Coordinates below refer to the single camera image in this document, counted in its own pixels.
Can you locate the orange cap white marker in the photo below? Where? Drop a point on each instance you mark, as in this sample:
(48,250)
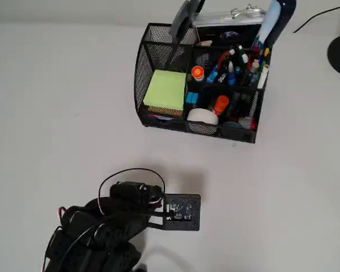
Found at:
(197,73)

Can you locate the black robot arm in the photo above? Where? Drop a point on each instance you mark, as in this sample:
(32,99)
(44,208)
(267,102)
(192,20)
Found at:
(102,241)

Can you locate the pink sticky note pad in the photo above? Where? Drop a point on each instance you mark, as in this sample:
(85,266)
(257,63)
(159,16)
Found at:
(161,117)

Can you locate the white round eraser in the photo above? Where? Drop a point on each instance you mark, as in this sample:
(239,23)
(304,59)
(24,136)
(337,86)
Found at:
(202,116)

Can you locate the green sticky note pad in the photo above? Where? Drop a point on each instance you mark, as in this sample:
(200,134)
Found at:
(165,89)

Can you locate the blue binder clip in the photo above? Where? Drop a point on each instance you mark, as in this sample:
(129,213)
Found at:
(195,98)
(189,98)

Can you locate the orange cap glue stick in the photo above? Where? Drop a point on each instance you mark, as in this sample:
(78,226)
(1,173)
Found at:
(221,103)

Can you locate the black mesh desk organizer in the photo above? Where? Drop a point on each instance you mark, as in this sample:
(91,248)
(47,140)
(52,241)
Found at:
(243,133)

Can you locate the blue cap pen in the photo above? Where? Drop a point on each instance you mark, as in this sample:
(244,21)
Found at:
(231,78)

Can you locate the white cap pen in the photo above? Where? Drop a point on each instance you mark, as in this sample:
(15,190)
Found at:
(244,58)

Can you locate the white paper tube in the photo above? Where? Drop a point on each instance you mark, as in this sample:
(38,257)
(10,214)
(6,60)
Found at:
(263,76)

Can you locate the black card with globe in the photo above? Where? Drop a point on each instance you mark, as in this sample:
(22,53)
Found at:
(229,35)

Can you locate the yellow cap pen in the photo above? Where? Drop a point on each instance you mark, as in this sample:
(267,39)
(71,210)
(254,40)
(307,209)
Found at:
(266,51)

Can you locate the black camera box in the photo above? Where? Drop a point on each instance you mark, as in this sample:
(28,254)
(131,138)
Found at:
(181,212)

